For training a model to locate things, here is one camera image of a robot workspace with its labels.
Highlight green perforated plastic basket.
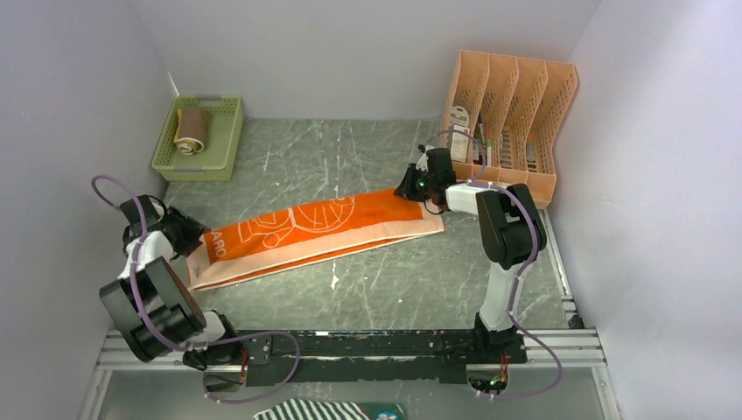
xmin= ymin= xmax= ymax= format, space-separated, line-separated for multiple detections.
xmin=151 ymin=94 xmax=244 ymax=182

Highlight yellow brown bear towel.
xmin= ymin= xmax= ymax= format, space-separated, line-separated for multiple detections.
xmin=173 ymin=106 xmax=211 ymax=156

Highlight orange and cream towel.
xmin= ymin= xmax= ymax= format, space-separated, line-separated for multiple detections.
xmin=186 ymin=189 xmax=445 ymax=291

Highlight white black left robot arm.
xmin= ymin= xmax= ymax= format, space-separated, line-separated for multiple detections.
xmin=99 ymin=194 xmax=248 ymax=371

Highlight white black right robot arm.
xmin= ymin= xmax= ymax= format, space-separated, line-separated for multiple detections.
xmin=395 ymin=145 xmax=547 ymax=362

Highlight white red stationery box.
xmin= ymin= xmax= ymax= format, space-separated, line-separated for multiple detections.
xmin=450 ymin=124 xmax=470 ymax=163

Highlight white hanging card package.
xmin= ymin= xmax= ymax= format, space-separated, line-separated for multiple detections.
xmin=449 ymin=106 xmax=471 ymax=128

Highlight pink plastic file organizer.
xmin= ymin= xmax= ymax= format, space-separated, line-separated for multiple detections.
xmin=441 ymin=50 xmax=578 ymax=209

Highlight black white striped cloth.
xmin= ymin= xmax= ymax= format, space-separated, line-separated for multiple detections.
xmin=252 ymin=398 xmax=369 ymax=420

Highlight teal patterned cloth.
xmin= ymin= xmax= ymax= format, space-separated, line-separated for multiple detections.
xmin=358 ymin=402 xmax=406 ymax=420

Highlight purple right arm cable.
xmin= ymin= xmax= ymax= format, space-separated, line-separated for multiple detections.
xmin=420 ymin=128 xmax=564 ymax=403

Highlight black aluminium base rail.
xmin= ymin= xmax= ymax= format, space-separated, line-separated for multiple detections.
xmin=95 ymin=327 xmax=607 ymax=387

